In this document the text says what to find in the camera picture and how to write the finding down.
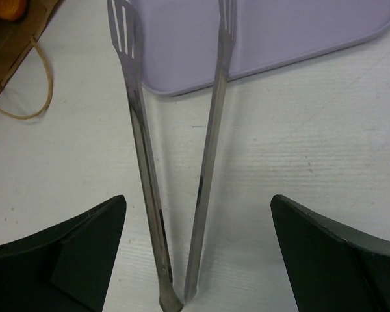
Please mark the brown paper bag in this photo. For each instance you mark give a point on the brown paper bag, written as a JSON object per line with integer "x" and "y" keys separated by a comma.
{"x": 17, "y": 38}

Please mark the lilac plastic tray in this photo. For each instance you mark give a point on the lilac plastic tray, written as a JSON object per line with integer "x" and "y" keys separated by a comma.
{"x": 181, "y": 37}

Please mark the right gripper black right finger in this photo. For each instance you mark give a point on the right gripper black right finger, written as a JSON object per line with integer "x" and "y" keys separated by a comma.
{"x": 331, "y": 266}

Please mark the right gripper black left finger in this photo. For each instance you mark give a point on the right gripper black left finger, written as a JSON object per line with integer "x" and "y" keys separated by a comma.
{"x": 66, "y": 267}

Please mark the steel kitchen tongs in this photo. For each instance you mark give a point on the steel kitchen tongs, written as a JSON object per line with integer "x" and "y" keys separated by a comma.
{"x": 127, "y": 38}

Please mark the long orange bread loaf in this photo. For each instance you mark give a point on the long orange bread loaf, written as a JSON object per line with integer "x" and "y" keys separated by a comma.
{"x": 12, "y": 10}

